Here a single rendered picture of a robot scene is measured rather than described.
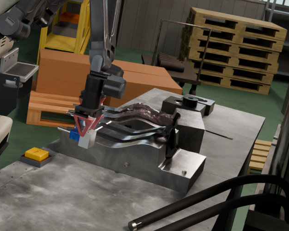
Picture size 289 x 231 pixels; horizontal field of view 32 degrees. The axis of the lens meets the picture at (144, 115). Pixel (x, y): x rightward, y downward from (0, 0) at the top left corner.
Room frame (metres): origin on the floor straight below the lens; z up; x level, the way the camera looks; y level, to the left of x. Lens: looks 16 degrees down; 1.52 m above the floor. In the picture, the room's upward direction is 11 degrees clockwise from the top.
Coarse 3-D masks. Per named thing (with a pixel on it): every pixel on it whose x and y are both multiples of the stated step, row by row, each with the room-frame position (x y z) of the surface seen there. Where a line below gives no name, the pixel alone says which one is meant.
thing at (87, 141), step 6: (60, 126) 1.62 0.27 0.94; (72, 132) 1.59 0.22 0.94; (78, 132) 1.59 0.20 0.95; (90, 132) 1.58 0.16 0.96; (72, 138) 1.58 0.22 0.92; (78, 138) 1.58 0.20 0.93; (84, 138) 1.57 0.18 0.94; (90, 138) 1.57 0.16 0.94; (78, 144) 1.57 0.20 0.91; (84, 144) 1.57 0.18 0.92; (90, 144) 1.58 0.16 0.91
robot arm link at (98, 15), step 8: (96, 0) 1.65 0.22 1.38; (104, 0) 1.65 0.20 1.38; (96, 8) 1.64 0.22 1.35; (104, 8) 1.65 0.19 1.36; (96, 16) 1.64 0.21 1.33; (104, 16) 1.64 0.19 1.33; (96, 24) 1.63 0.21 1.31; (104, 24) 1.63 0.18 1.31; (96, 32) 1.62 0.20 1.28; (104, 32) 1.62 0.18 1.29; (96, 40) 1.61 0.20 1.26; (104, 40) 1.60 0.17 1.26; (96, 48) 1.60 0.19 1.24; (104, 48) 1.60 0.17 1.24; (104, 56) 1.59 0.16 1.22; (104, 64) 1.58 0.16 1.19
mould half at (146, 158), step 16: (96, 128) 1.83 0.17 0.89; (128, 128) 1.92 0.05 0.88; (64, 144) 1.73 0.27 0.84; (96, 144) 1.69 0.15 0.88; (112, 144) 1.71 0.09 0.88; (128, 144) 1.68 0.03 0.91; (144, 144) 1.64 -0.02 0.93; (160, 144) 1.67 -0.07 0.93; (96, 160) 1.69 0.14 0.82; (112, 160) 1.67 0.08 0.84; (128, 160) 1.66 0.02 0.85; (144, 160) 1.64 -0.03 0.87; (160, 160) 1.65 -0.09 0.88; (176, 160) 1.73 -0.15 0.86; (192, 160) 1.77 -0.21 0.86; (144, 176) 1.64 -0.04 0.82; (160, 176) 1.62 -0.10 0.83; (176, 176) 1.61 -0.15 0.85; (192, 176) 1.63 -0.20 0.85
